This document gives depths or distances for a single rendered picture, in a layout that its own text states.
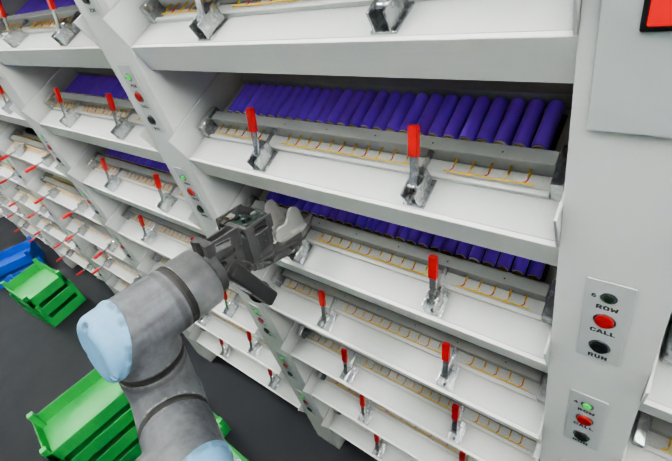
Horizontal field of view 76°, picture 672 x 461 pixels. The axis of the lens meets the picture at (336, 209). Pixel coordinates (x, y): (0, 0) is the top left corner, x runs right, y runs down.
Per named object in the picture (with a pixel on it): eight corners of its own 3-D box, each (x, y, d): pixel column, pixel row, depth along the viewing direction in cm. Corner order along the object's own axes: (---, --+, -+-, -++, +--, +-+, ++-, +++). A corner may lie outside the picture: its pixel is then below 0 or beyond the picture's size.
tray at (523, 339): (550, 374, 56) (545, 355, 49) (243, 251, 92) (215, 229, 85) (592, 242, 62) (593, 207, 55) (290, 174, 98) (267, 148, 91)
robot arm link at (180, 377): (153, 468, 57) (119, 409, 51) (136, 405, 66) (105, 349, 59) (221, 427, 61) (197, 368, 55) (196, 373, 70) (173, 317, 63)
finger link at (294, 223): (318, 196, 72) (274, 221, 66) (324, 226, 74) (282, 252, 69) (306, 191, 74) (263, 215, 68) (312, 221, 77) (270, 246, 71)
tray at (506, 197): (560, 267, 44) (554, 194, 34) (204, 173, 80) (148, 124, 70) (611, 116, 51) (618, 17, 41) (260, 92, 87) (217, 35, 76)
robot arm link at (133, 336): (89, 367, 57) (56, 311, 52) (171, 309, 65) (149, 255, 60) (126, 402, 51) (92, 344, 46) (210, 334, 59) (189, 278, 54)
